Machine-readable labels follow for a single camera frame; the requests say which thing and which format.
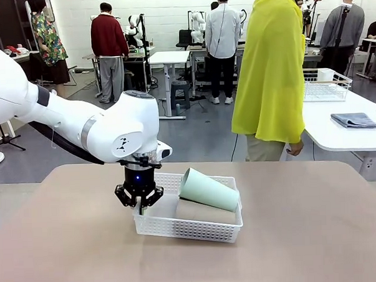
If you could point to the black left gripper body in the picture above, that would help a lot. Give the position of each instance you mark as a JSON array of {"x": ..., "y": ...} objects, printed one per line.
[{"x": 139, "y": 180}]

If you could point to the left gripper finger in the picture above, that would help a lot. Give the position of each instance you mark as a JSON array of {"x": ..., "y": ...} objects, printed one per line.
[
  {"x": 154, "y": 195},
  {"x": 125, "y": 195}
]

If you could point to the white perforated plastic basket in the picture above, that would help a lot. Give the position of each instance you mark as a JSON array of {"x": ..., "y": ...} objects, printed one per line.
[{"x": 185, "y": 228}]

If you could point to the light green paper cup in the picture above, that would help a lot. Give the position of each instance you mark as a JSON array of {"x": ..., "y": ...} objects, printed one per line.
[{"x": 209, "y": 193}]

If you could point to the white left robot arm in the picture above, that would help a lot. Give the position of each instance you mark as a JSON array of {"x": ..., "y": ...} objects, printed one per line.
[{"x": 127, "y": 118}]

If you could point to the person right hand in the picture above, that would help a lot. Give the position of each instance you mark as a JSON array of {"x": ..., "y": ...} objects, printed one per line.
[{"x": 296, "y": 148}]

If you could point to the small grey bottle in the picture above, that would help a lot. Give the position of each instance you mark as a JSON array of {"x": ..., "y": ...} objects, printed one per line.
[{"x": 178, "y": 110}]

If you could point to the grey plastic stool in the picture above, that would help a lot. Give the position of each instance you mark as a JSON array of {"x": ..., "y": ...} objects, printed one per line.
[{"x": 179, "y": 93}]

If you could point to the grey workbench desk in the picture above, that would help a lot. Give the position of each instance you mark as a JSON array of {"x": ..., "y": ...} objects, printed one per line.
[{"x": 134, "y": 54}]

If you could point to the white standing desk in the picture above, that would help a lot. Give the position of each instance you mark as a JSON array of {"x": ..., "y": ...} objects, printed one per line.
[{"x": 168, "y": 57}]

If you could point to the black tripod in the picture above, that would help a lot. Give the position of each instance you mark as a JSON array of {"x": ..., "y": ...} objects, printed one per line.
[{"x": 7, "y": 139}]

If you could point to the person in red sweater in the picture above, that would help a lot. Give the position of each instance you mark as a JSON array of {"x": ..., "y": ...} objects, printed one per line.
[{"x": 108, "y": 41}]

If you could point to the black office chair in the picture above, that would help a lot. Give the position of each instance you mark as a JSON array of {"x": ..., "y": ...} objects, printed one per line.
[{"x": 185, "y": 38}]

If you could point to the white humanoid robot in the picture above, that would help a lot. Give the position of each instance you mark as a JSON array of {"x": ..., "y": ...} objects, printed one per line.
[
  {"x": 133, "y": 29},
  {"x": 198, "y": 25}
]

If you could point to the person in floral shirt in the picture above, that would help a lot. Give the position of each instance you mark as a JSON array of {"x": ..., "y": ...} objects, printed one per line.
[{"x": 48, "y": 44}]

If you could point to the person in yellow shirt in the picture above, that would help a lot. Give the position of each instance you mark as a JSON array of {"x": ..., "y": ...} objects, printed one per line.
[{"x": 266, "y": 65}]

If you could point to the person in white shirt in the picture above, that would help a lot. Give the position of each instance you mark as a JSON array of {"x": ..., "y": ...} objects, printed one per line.
[{"x": 222, "y": 30}]

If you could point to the large white table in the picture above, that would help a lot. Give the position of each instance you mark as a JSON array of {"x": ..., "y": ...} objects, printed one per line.
[{"x": 337, "y": 134}]

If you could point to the white box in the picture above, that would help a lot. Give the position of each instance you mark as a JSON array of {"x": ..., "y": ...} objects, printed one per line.
[{"x": 325, "y": 75}]

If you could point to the folded grey towel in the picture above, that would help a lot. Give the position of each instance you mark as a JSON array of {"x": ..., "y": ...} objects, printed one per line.
[{"x": 354, "y": 120}]

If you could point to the person in grey sweater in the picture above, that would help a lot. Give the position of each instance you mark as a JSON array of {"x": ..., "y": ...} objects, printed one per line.
[{"x": 329, "y": 28}]

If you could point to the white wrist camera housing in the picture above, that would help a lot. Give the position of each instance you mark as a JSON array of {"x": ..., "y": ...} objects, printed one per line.
[{"x": 165, "y": 152}]

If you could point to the black camera tripod pole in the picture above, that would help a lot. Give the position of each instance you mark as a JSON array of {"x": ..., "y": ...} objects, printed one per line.
[{"x": 343, "y": 25}]

